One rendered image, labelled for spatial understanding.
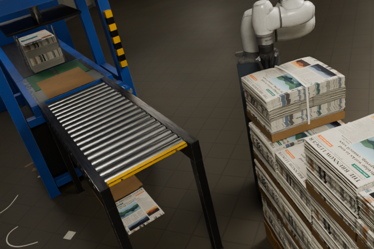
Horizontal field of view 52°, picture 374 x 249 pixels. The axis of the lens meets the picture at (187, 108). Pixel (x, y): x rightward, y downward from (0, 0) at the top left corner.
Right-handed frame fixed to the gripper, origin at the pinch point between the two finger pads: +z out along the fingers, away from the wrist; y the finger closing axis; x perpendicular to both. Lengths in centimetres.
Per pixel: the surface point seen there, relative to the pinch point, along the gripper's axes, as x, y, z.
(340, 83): -35.2, 18.0, -6.4
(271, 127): -35.5, -16.2, 4.7
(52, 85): 132, -129, 16
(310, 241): -69, -19, 41
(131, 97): 65, -72, 16
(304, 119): -34.8, 0.0, 6.6
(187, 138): -4, -50, 16
